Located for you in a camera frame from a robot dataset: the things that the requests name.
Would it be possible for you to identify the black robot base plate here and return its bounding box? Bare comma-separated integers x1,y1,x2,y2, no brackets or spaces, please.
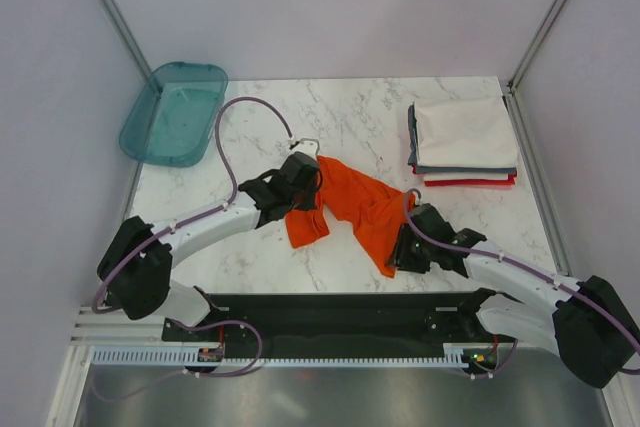
162,292,494,357

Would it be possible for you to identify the white slotted cable duct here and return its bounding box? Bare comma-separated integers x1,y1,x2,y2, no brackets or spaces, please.
90,344,496,369

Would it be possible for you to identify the white folded t shirt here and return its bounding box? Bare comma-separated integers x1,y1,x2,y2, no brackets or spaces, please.
413,96,518,169

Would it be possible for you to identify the right aluminium frame post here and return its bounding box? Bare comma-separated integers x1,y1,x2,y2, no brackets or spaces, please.
503,0,570,92

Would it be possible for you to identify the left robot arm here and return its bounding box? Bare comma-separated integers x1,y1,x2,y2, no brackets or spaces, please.
92,150,322,340

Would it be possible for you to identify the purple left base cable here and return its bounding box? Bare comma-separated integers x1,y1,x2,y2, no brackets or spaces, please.
92,319,265,404

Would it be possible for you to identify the teal plastic bin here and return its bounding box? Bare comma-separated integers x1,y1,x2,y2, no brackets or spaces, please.
119,62,228,168

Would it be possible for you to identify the orange t shirt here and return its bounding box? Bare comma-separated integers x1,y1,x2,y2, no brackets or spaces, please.
285,156,416,278

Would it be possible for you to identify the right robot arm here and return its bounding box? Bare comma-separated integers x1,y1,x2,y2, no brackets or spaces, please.
390,204,639,389

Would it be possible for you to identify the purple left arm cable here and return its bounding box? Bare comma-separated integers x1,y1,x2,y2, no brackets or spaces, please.
92,96,296,316

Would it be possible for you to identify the left aluminium frame post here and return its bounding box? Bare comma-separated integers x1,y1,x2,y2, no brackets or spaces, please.
99,0,152,79

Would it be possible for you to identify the aluminium frame post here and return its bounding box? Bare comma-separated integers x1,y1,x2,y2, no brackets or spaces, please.
99,0,152,79
503,0,570,92

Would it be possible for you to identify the right aluminium side rail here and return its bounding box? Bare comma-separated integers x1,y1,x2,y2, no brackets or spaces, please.
502,85,573,275

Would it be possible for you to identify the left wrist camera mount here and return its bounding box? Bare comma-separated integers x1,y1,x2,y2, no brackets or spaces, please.
289,137,320,159

